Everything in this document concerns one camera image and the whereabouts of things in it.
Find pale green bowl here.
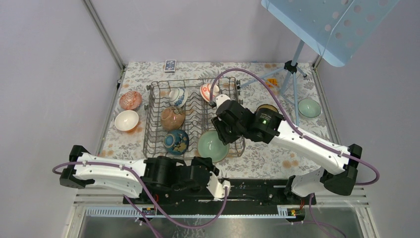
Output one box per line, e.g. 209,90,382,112
197,130,230,163

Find black patterned bowl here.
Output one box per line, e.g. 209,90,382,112
256,104,278,113

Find green dotted white bowl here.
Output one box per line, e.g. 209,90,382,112
298,98,321,118

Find orange bowl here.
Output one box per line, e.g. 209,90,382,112
114,110,139,132

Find blue white zigzag bowl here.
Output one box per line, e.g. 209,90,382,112
119,91,143,110

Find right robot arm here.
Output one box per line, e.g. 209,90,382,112
211,95,362,204

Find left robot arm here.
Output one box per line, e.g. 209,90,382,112
59,145,231,204

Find dark blue bowl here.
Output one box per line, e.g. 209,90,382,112
163,129,189,156

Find red white bowl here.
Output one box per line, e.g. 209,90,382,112
200,83,220,103

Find orange butterfly toy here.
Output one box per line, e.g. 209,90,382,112
265,78,278,88

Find white blue floral bowl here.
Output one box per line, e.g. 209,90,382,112
168,88,189,108

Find brown floral bowl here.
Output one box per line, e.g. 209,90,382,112
160,106,186,131

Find playing card box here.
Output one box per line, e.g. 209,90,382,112
164,59,177,73

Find blue music stand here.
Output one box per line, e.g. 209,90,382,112
236,0,401,127

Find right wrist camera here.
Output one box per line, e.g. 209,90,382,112
210,94,231,109

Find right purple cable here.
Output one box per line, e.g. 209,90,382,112
209,68,380,186

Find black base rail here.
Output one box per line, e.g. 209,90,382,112
123,175,310,216

